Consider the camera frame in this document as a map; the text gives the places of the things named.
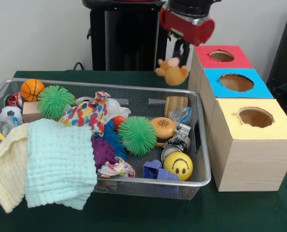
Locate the silver metallic toy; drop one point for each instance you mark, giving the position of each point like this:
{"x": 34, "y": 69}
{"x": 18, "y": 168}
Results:
{"x": 183, "y": 131}

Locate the green spiky ball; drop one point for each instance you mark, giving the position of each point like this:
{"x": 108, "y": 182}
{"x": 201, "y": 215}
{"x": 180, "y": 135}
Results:
{"x": 55, "y": 101}
{"x": 137, "y": 136}

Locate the tan teddy plush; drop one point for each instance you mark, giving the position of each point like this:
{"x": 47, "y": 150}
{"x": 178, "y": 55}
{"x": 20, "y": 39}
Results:
{"x": 173, "y": 73}

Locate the blue spiky ball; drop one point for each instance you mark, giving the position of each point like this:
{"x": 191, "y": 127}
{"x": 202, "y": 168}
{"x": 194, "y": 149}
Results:
{"x": 113, "y": 142}

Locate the orange basketball toy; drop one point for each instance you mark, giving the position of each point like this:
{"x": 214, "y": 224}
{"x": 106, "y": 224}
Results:
{"x": 32, "y": 90}

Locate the white baseball toy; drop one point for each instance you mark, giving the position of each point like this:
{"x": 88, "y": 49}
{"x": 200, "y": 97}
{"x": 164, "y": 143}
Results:
{"x": 114, "y": 102}

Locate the plain wooden block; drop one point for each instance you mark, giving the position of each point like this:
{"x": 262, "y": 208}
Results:
{"x": 31, "y": 112}

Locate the dented silver can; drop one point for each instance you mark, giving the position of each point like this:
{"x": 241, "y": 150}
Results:
{"x": 176, "y": 146}

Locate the small red ball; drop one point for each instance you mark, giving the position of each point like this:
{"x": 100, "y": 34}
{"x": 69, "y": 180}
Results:
{"x": 119, "y": 120}

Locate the crumpled printed snack wrapper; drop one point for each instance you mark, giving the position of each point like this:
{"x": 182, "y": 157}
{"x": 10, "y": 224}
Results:
{"x": 115, "y": 168}

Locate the purple spiky ball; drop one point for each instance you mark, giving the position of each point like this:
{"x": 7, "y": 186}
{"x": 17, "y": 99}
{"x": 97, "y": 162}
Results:
{"x": 102, "y": 152}

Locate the mint waffle cloth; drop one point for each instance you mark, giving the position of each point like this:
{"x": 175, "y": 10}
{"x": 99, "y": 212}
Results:
{"x": 59, "y": 164}

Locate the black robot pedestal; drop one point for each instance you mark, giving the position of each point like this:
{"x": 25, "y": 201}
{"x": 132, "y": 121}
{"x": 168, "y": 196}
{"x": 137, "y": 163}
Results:
{"x": 131, "y": 36}

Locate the black stand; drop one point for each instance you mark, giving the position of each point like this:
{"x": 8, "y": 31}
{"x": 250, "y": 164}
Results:
{"x": 286, "y": 60}

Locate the toy hamburger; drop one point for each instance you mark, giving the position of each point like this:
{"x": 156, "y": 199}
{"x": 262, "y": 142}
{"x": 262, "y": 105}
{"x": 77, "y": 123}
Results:
{"x": 162, "y": 129}

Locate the purple plastic toy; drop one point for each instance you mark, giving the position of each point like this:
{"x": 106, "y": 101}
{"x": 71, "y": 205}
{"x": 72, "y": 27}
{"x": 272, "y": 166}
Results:
{"x": 158, "y": 170}

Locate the wooden three-hole box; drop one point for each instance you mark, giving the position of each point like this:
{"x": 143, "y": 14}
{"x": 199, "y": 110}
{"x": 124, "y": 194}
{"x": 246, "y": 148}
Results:
{"x": 254, "y": 164}

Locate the dark green tablecloth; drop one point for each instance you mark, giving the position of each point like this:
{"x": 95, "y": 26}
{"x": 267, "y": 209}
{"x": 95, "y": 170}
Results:
{"x": 133, "y": 215}

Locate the ridged wooden block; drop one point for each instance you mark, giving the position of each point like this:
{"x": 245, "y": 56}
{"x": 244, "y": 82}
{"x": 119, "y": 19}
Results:
{"x": 176, "y": 104}

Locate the yellow smiley ball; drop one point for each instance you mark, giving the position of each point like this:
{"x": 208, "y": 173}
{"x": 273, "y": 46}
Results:
{"x": 178, "y": 166}

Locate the red drink can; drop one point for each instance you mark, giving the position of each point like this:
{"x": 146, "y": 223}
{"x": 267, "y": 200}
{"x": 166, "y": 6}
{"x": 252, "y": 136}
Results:
{"x": 15, "y": 99}

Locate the silver drink can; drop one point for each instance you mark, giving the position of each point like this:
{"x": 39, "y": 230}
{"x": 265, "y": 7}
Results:
{"x": 84, "y": 100}

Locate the cream waffle cloth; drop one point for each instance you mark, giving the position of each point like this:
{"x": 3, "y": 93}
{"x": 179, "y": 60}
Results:
{"x": 8, "y": 169}

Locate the silver mesh bin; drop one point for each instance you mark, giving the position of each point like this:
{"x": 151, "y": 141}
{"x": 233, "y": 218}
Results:
{"x": 196, "y": 178}

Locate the black white soccer ball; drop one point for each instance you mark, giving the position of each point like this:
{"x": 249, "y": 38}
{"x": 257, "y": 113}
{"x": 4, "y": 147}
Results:
{"x": 9, "y": 112}

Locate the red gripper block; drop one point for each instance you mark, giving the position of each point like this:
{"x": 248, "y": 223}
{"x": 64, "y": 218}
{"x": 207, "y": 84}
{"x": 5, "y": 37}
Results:
{"x": 187, "y": 27}

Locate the colourful dotted crumpled wrapper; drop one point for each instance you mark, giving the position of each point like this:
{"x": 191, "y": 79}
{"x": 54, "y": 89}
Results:
{"x": 85, "y": 116}

